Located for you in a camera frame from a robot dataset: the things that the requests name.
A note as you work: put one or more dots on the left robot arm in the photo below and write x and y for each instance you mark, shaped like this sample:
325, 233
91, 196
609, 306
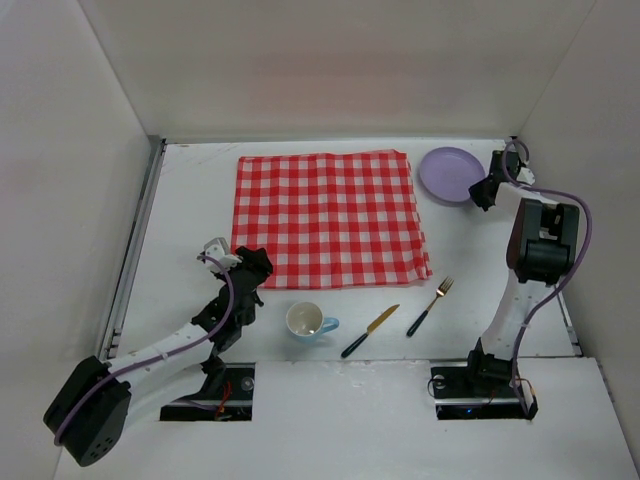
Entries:
102, 398

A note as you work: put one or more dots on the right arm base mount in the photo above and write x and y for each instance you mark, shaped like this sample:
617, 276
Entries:
458, 395

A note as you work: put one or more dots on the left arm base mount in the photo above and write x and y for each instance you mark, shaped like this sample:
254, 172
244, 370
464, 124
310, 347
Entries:
225, 396

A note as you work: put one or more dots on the white mug blue handle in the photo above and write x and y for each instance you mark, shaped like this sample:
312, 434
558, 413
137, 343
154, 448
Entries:
306, 322

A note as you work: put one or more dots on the gold knife dark handle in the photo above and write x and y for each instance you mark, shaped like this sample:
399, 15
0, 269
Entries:
369, 330

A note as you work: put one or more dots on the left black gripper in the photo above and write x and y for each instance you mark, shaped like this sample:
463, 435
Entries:
253, 267

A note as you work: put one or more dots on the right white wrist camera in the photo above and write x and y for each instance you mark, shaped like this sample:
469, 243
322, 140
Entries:
525, 174

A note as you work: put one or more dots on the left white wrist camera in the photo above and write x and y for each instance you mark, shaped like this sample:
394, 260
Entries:
217, 252

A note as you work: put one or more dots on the gold fork dark handle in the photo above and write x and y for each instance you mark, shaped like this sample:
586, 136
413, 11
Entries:
441, 291

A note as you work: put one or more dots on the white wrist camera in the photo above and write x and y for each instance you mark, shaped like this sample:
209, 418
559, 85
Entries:
525, 174
217, 252

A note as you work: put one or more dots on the lilac plastic plate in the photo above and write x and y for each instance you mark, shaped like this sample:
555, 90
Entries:
447, 173

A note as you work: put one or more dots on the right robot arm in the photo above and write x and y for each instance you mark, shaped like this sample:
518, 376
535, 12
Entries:
541, 252

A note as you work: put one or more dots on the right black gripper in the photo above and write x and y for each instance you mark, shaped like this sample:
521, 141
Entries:
486, 189

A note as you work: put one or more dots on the red white checkered cloth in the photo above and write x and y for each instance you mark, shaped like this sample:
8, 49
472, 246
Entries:
331, 221

